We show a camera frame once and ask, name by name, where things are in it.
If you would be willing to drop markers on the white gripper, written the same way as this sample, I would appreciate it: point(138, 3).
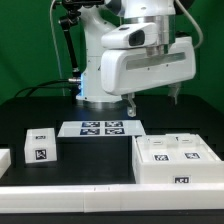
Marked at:
point(126, 71)

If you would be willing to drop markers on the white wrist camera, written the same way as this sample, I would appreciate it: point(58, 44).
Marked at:
point(131, 36)

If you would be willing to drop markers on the white base tag plate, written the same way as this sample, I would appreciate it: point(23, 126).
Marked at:
point(101, 128)

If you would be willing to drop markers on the white front fence rail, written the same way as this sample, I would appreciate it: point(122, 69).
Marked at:
point(108, 198)

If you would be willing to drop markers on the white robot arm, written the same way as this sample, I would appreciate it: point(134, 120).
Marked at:
point(160, 12)

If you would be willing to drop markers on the white door panel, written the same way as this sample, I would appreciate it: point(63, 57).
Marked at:
point(40, 146)
point(157, 148)
point(193, 147)

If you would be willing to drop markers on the white cabinet body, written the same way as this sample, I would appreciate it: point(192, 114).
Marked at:
point(179, 170)

